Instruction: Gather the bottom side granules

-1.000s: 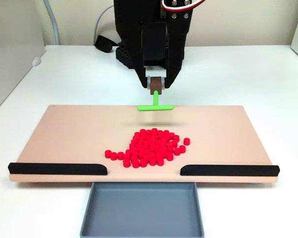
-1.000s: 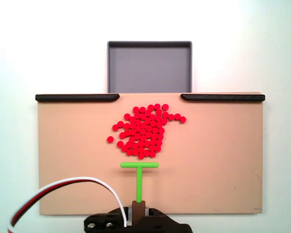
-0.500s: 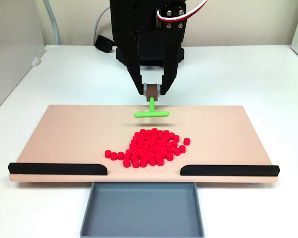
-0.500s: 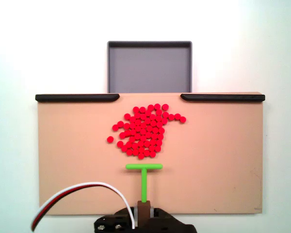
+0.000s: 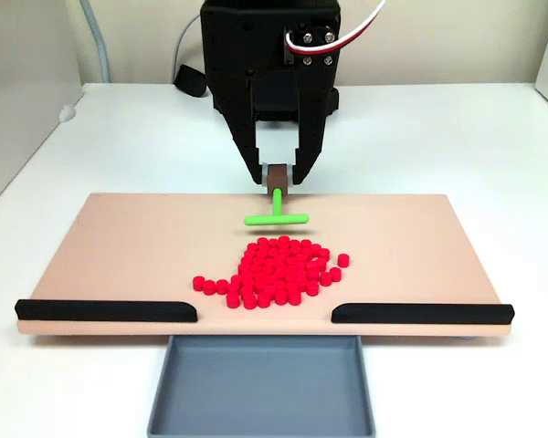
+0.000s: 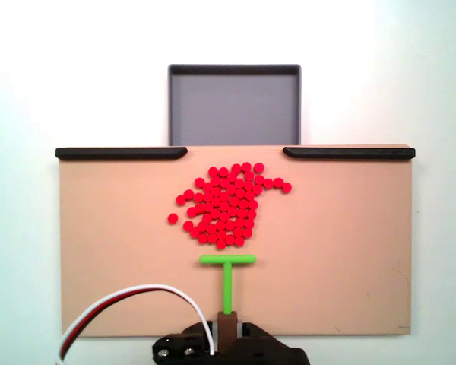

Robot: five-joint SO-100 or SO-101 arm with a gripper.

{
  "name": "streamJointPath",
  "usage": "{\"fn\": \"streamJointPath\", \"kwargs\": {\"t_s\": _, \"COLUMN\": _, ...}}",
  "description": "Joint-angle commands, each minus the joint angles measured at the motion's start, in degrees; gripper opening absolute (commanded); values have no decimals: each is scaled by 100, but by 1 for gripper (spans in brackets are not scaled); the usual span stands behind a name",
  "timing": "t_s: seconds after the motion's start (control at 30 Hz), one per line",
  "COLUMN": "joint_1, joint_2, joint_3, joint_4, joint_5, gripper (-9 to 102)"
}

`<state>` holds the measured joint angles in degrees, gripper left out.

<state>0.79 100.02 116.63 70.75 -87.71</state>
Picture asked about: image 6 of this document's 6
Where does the green T pusher brown block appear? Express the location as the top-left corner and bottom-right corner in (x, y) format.
(198, 254), (258, 353)

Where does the beige flat work board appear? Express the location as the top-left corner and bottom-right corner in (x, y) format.
(56, 143), (416, 338)

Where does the grey shallow square tray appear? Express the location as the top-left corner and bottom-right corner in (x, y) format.
(167, 63), (302, 147)

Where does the white red black servo cable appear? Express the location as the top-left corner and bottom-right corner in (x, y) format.
(56, 283), (216, 360)

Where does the black edge rail strip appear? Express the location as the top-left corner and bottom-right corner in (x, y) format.
(282, 146), (416, 160)
(55, 147), (188, 160)

